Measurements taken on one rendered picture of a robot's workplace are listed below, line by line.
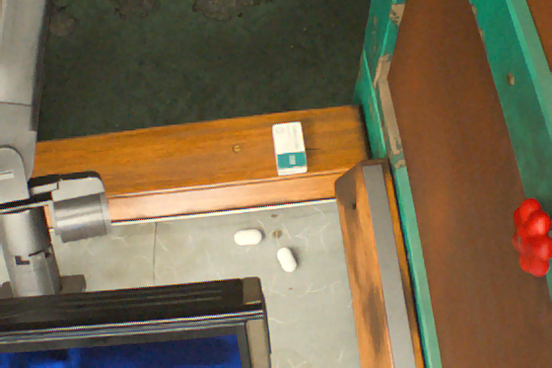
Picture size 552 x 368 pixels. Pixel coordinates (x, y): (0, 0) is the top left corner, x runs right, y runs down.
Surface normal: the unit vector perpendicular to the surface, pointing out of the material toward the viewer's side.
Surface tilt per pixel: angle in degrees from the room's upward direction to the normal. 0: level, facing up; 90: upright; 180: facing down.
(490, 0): 90
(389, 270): 0
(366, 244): 67
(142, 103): 0
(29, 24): 40
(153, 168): 0
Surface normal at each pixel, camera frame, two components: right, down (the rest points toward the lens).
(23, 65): 0.36, 0.10
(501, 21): -0.99, 0.11
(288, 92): 0.00, -0.40
